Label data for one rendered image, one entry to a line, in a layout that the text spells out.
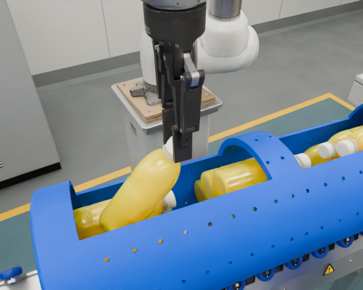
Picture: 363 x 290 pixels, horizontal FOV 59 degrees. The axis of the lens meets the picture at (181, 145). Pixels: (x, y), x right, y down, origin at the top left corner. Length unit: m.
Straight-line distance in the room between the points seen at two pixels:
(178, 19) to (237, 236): 0.36
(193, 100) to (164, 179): 0.16
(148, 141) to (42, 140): 1.21
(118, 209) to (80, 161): 1.94
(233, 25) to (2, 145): 1.62
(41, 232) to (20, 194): 1.88
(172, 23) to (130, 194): 0.29
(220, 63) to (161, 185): 0.66
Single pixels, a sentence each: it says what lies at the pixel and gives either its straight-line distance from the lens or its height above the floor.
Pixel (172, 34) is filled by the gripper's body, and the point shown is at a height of 1.50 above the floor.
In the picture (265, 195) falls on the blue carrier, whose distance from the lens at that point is 0.59.
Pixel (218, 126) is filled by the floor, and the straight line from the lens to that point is 2.71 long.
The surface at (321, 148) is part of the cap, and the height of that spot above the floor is 1.11.
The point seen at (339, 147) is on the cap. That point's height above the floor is 1.16.
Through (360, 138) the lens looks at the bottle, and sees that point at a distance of 0.82.
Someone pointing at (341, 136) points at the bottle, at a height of 1.14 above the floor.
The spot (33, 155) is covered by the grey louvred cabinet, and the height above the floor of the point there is 0.22.
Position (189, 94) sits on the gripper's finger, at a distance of 0.40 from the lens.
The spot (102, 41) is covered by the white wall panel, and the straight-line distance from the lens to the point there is 3.46.
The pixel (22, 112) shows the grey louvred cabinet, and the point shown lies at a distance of 2.12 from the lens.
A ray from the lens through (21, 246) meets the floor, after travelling 2.13.
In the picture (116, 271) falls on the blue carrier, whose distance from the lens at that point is 0.52.
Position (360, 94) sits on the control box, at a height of 1.04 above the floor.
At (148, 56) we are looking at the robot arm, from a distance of 1.09.
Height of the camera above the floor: 1.64
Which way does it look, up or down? 41 degrees down
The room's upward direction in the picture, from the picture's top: straight up
